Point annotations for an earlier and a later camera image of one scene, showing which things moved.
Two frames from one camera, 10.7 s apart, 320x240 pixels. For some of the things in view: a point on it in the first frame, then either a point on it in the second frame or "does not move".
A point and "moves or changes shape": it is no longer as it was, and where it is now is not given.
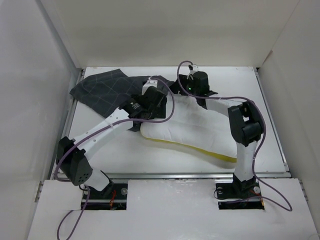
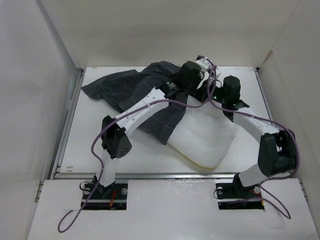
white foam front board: [174, 209] does not move
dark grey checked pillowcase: [107, 94] moves or changes shape
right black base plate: [228, 198] does not move
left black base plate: [116, 199] does not move
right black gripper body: [187, 82] → [217, 93]
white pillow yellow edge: [187, 122] moves or changes shape
